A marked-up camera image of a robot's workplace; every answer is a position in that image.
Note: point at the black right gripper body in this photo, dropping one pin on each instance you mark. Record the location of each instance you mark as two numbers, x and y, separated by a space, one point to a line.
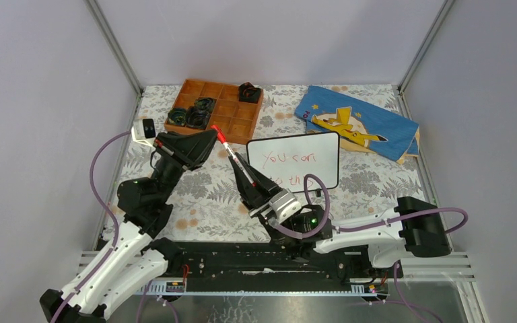
266 207

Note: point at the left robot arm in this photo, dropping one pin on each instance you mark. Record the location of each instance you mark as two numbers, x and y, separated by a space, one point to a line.
120 240

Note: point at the wooden compartment tray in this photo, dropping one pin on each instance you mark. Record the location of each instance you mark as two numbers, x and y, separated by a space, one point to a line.
201 104

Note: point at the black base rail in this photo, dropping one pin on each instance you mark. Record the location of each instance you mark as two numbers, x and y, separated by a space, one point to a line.
213 267

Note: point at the aluminium frame post left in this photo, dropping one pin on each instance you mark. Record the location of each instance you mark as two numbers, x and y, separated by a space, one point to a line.
113 44

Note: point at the blue pikachu cloth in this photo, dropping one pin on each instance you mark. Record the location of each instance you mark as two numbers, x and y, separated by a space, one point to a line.
361 123

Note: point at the floral tablecloth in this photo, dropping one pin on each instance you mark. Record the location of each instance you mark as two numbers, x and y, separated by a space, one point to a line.
206 202

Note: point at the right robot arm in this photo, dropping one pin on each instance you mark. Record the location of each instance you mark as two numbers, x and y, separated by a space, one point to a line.
412 228

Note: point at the white whiteboard black frame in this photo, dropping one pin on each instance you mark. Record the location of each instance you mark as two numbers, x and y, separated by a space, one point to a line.
286 160

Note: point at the aluminium frame post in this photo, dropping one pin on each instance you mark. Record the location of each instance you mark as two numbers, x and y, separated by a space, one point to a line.
113 44
435 27

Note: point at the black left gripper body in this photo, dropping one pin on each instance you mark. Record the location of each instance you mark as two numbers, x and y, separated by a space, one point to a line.
169 167

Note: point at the aluminium frame post right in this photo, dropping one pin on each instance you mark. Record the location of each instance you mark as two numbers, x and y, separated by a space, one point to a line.
435 27

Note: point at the red white marker pen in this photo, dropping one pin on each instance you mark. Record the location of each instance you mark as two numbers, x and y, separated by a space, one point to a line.
222 139

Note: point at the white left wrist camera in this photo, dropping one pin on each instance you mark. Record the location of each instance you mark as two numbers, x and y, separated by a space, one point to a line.
143 131

